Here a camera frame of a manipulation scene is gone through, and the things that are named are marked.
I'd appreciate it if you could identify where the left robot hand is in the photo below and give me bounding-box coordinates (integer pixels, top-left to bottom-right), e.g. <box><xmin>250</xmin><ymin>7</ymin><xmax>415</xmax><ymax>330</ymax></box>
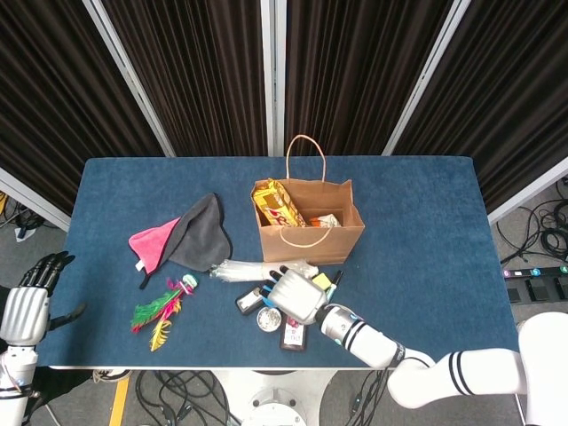
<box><xmin>0</xmin><ymin>251</ymin><xmax>88</xmax><ymax>348</ymax></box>

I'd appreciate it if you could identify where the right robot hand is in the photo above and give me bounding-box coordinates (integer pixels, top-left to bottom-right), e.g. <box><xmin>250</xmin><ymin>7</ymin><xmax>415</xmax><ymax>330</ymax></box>
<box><xmin>261</xmin><ymin>264</ymin><xmax>330</xmax><ymax>327</ymax></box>

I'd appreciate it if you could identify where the orange white snack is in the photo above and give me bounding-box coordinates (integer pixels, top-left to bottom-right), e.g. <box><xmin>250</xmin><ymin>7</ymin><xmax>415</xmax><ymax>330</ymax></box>
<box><xmin>308</xmin><ymin>213</ymin><xmax>343</xmax><ymax>229</ymax></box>

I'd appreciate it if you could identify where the gold snack packet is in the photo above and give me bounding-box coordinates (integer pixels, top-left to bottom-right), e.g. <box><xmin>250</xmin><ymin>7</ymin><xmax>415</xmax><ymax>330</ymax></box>
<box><xmin>251</xmin><ymin>177</ymin><xmax>307</xmax><ymax>228</ymax></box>

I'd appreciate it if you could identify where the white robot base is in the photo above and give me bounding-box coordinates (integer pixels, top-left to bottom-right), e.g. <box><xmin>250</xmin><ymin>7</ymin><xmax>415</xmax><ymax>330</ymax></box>
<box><xmin>212</xmin><ymin>369</ymin><xmax>338</xmax><ymax>426</ymax></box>

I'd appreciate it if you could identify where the brown paper bag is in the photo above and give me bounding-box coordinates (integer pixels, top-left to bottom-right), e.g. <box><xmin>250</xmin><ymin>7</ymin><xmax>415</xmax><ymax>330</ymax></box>
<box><xmin>250</xmin><ymin>135</ymin><xmax>367</xmax><ymax>265</ymax></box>

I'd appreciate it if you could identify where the round silver pin tin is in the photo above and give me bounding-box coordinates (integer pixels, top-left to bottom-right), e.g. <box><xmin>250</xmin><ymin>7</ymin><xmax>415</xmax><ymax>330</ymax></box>
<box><xmin>256</xmin><ymin>306</ymin><xmax>282</xmax><ymax>333</ymax></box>

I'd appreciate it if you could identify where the grape juice bottle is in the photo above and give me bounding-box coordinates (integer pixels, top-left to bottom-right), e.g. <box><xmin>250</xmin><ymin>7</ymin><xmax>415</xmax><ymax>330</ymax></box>
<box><xmin>279</xmin><ymin>315</ymin><xmax>308</xmax><ymax>352</ymax></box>

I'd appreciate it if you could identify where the black ink bottle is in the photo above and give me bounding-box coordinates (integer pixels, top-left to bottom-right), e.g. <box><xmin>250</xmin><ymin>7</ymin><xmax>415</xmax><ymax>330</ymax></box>
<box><xmin>235</xmin><ymin>286</ymin><xmax>267</xmax><ymax>316</ymax></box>

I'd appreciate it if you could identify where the clear straw bundle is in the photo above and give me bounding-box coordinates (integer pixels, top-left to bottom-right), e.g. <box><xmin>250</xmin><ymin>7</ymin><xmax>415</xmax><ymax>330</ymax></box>
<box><xmin>209</xmin><ymin>259</ymin><xmax>320</xmax><ymax>284</ymax></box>

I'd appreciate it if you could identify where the white sneaker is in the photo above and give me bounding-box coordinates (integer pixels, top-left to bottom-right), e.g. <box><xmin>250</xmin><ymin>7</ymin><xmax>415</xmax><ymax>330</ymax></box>
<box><xmin>91</xmin><ymin>367</ymin><xmax>132</xmax><ymax>384</ymax></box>

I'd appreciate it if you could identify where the grey pink cloth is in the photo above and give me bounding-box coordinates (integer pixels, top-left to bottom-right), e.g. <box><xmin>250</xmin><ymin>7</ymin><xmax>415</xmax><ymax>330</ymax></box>
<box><xmin>128</xmin><ymin>192</ymin><xmax>234</xmax><ymax>290</ymax></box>

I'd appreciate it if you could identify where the colourful feather shuttlecock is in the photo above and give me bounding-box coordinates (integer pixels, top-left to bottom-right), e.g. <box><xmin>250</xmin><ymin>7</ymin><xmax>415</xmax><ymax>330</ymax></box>
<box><xmin>130</xmin><ymin>273</ymin><xmax>200</xmax><ymax>352</ymax></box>

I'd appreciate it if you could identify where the blue table mat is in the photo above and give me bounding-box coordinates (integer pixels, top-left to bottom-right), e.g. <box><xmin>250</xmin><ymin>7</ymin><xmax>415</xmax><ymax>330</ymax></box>
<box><xmin>33</xmin><ymin>154</ymin><xmax>523</xmax><ymax>369</ymax></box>

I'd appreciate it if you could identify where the black pleated partition panel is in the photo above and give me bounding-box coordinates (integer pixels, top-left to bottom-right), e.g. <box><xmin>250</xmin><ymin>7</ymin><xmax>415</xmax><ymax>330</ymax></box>
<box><xmin>392</xmin><ymin>0</ymin><xmax>568</xmax><ymax>214</ymax></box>
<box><xmin>100</xmin><ymin>0</ymin><xmax>268</xmax><ymax>157</ymax></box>
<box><xmin>283</xmin><ymin>0</ymin><xmax>454</xmax><ymax>156</ymax></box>
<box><xmin>0</xmin><ymin>0</ymin><xmax>166</xmax><ymax>217</ymax></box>

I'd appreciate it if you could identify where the black floor cable bundle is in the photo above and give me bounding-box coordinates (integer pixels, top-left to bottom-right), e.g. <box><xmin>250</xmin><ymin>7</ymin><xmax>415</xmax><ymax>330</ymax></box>
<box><xmin>495</xmin><ymin>177</ymin><xmax>568</xmax><ymax>267</ymax></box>
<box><xmin>134</xmin><ymin>370</ymin><xmax>243</xmax><ymax>426</ymax></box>

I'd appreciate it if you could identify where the white partition frame post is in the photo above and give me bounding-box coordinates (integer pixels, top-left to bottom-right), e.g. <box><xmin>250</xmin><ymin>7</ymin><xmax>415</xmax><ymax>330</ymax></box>
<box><xmin>259</xmin><ymin>0</ymin><xmax>288</xmax><ymax>156</ymax></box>
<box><xmin>380</xmin><ymin>0</ymin><xmax>472</xmax><ymax>156</ymax></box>
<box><xmin>81</xmin><ymin>0</ymin><xmax>177</xmax><ymax>157</ymax></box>

